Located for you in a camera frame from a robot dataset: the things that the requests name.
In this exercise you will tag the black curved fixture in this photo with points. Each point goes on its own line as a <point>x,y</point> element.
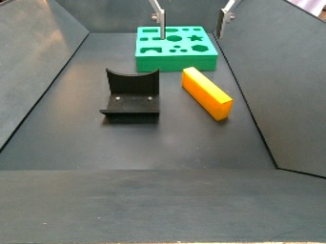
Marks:
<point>133,98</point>

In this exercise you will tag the green foam shape board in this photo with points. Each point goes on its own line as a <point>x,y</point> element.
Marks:
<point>185,48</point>

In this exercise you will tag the orange rectangular block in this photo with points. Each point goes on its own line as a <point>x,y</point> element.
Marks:
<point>208,95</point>

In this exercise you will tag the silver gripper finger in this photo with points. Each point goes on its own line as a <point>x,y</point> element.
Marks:
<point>159,17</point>
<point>224,17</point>

